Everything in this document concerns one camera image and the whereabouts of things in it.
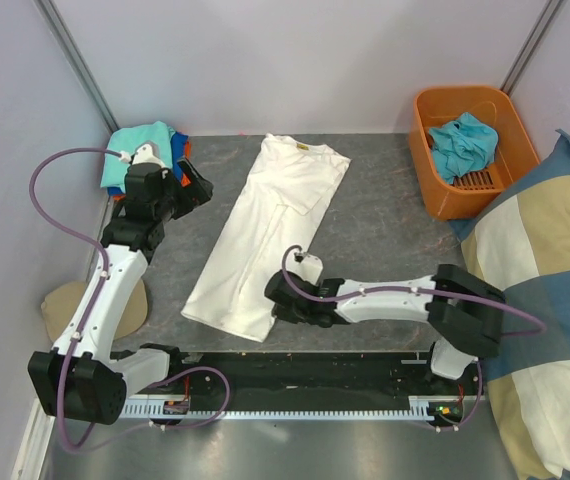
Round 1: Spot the white printed t shirt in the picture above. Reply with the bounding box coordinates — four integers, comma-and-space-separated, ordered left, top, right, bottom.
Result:
181, 134, 351, 342

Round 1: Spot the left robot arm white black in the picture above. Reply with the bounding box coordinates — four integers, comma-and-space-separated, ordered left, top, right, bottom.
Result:
28, 158, 213, 425

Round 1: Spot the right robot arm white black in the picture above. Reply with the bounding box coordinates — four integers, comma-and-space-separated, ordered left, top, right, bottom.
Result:
264, 264, 506, 394

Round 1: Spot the folded orange t shirt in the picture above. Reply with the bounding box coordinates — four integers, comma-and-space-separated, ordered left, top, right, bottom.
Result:
113, 140, 193, 202

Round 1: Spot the folded blue t shirt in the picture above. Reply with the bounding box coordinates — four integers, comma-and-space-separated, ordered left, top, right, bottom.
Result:
106, 132, 191, 196

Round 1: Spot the folded mint green t shirt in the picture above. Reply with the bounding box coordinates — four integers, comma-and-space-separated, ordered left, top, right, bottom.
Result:
100, 121, 176, 192

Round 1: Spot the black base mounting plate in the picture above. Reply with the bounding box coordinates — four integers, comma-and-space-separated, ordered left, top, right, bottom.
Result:
124, 350, 484, 414

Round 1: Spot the crumpled teal t shirt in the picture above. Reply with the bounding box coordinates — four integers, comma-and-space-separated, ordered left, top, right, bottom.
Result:
428, 112, 499, 185

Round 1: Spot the orange plastic basket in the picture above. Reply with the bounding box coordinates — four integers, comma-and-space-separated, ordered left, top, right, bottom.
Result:
409, 86, 540, 220

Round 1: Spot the blue beige checked pillow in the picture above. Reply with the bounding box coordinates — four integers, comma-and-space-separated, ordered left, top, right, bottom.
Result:
451, 133, 570, 479

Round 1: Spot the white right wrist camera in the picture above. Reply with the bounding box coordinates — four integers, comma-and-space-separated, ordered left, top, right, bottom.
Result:
294, 251, 323, 285

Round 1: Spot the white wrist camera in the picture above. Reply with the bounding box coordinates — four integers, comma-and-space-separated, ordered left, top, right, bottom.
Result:
294, 251, 323, 285
119, 142, 166, 168

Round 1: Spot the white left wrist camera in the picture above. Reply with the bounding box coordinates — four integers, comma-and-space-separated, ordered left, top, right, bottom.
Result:
119, 142, 166, 168

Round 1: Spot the slotted white cable duct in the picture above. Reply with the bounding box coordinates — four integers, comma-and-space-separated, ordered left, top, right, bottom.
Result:
114, 394, 484, 422

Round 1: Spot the left aluminium corner post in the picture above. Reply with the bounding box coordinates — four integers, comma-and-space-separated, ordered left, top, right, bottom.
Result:
33, 0, 119, 133

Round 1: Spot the aluminium corner post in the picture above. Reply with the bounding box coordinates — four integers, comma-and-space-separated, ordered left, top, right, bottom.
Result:
33, 0, 119, 133
500, 0, 566, 96

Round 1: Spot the right aluminium corner post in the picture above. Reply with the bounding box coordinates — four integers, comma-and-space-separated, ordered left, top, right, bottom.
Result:
500, 0, 566, 96

